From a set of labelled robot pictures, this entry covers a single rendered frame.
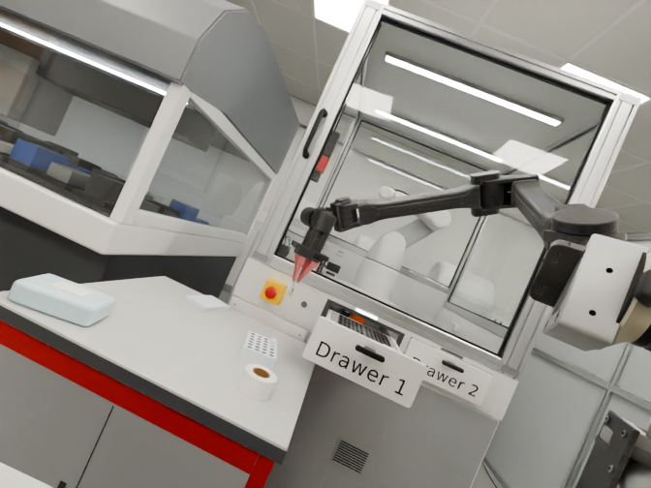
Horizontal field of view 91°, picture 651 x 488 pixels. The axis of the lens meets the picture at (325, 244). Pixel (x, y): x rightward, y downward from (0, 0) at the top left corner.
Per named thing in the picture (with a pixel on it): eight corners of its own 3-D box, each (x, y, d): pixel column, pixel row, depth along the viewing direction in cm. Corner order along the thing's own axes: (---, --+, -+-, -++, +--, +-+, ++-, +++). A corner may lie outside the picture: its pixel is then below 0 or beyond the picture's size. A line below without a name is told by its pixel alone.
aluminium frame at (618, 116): (519, 381, 107) (643, 98, 108) (248, 257, 116) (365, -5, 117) (439, 323, 202) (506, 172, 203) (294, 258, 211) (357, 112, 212)
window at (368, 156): (499, 356, 110) (609, 103, 111) (274, 255, 117) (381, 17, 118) (498, 355, 111) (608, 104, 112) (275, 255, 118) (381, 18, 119)
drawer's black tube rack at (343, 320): (386, 377, 88) (395, 354, 88) (327, 349, 89) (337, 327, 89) (379, 352, 110) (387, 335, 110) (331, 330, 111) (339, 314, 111)
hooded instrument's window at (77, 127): (113, 221, 96) (175, 82, 96) (-328, 15, 111) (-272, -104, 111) (241, 241, 209) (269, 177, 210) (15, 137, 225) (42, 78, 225)
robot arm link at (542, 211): (537, 165, 81) (535, 203, 84) (478, 172, 86) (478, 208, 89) (633, 222, 42) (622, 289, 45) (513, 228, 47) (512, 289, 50)
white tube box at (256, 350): (269, 374, 77) (276, 359, 77) (236, 361, 76) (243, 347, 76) (271, 353, 89) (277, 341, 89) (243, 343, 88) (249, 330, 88)
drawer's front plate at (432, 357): (480, 406, 107) (493, 376, 107) (399, 368, 109) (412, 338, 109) (478, 404, 108) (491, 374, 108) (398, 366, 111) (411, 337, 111)
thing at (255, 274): (501, 421, 107) (518, 381, 108) (232, 293, 116) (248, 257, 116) (430, 345, 202) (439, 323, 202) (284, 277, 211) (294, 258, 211)
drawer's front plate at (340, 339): (410, 409, 77) (428, 367, 77) (300, 356, 80) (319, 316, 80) (408, 406, 79) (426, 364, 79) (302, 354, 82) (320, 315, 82)
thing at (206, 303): (203, 312, 97) (205, 307, 98) (183, 299, 100) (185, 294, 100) (228, 310, 109) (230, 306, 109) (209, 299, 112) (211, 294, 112)
